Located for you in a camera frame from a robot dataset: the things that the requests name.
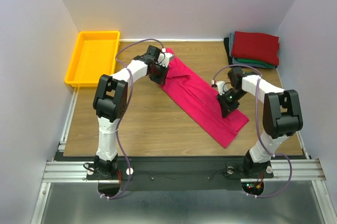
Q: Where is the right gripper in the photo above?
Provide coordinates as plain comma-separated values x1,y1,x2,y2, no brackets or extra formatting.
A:
215,87,246,118

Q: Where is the pink t shirt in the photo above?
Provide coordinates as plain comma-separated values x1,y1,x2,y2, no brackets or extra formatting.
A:
161,57,249,148

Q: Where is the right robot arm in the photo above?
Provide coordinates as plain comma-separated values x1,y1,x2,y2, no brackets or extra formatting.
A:
211,64,303,179

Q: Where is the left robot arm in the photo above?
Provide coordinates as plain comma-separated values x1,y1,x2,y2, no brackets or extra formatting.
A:
89,45,174,179

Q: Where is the folded green t shirt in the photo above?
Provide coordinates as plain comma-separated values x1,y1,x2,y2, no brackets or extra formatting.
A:
232,57,276,69

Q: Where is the folded black t shirt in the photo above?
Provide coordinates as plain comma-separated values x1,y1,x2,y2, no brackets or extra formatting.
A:
223,37,277,71

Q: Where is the folded red t shirt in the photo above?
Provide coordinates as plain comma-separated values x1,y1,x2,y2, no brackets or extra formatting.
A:
231,31,280,66

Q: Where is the yellow plastic tray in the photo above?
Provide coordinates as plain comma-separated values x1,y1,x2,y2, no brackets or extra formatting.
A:
65,31,120,87

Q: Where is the folded blue grey t shirt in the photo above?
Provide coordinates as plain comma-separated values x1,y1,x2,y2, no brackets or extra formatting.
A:
229,32,235,57

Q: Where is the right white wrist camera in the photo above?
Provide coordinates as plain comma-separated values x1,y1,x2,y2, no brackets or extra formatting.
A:
211,80,232,95

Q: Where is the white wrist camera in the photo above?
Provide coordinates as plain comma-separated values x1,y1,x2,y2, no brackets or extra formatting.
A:
157,52,175,67
211,80,232,95

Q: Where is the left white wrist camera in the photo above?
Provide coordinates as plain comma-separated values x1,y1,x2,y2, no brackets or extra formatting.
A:
157,52,175,67

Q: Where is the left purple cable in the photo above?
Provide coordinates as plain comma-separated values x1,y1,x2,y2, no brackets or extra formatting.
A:
100,38,166,200

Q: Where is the aluminium frame rail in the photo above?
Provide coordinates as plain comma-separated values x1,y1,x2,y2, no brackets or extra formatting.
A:
32,82,328,223

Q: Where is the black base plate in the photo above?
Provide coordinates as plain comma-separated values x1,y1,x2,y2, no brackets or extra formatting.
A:
86,156,274,191

